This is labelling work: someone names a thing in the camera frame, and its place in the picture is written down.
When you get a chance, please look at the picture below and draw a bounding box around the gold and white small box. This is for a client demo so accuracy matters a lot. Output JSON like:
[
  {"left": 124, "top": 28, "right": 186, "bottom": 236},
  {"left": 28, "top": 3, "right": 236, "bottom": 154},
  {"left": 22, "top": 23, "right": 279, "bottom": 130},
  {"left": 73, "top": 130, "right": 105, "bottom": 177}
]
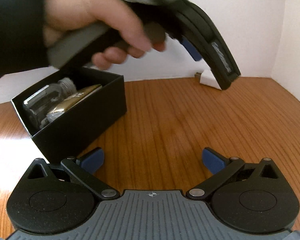
[{"left": 46, "top": 84, "right": 102, "bottom": 123}]

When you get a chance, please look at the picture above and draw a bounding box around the glass jar with label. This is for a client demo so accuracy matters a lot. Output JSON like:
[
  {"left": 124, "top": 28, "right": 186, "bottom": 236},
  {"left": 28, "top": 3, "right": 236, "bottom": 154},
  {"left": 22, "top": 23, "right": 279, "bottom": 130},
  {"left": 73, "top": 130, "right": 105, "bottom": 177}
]
[{"left": 23, "top": 77, "right": 77, "bottom": 129}]

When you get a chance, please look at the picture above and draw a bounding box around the person's left hand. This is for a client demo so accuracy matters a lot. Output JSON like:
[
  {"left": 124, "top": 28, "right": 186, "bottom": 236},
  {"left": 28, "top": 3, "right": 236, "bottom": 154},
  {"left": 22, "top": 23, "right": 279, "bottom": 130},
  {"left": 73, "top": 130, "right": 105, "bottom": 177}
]
[{"left": 41, "top": 0, "right": 166, "bottom": 71}]

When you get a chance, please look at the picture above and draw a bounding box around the black cardboard box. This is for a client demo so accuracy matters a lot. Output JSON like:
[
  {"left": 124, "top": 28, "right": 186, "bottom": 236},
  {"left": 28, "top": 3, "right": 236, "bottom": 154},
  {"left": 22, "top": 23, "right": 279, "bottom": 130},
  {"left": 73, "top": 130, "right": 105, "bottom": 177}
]
[{"left": 11, "top": 67, "right": 127, "bottom": 164}]

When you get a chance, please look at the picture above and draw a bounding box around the white power adapter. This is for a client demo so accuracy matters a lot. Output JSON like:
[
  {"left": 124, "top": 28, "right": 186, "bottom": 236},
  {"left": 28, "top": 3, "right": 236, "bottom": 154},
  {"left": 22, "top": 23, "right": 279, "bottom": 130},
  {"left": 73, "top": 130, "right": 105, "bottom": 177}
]
[{"left": 194, "top": 69, "right": 221, "bottom": 90}]

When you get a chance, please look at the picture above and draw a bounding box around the black left sleeve forearm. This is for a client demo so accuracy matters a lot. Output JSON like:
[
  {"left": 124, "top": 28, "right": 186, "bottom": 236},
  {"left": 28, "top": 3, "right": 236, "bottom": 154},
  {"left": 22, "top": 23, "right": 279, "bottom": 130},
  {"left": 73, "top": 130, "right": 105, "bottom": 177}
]
[{"left": 0, "top": 0, "right": 48, "bottom": 78}]

